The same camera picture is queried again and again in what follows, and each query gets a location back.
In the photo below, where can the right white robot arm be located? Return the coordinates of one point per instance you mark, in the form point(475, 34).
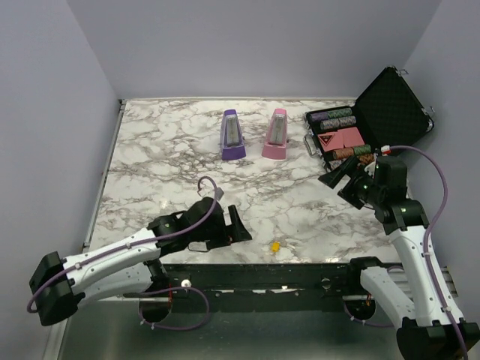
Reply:
point(428, 323)

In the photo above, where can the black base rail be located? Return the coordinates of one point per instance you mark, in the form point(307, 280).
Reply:
point(245, 288)

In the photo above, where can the yellow-capped key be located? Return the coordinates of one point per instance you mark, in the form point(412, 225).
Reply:
point(275, 247)

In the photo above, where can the black poker chip case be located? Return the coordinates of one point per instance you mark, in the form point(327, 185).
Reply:
point(387, 113)

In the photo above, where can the red-backed card deck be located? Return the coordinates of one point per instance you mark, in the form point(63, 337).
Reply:
point(331, 141)

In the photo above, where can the pink metronome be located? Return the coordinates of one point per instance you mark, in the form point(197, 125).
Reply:
point(275, 144)

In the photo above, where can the pink card deck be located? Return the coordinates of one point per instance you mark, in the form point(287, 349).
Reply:
point(351, 137)

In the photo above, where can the purple metronome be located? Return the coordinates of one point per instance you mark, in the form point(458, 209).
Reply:
point(232, 144)

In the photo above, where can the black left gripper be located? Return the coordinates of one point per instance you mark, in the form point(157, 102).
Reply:
point(236, 232)

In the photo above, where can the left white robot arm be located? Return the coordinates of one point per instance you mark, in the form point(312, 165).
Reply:
point(60, 285)

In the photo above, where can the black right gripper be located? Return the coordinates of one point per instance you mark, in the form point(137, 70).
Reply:
point(349, 166)

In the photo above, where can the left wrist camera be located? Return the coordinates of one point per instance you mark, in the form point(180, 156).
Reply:
point(218, 194)

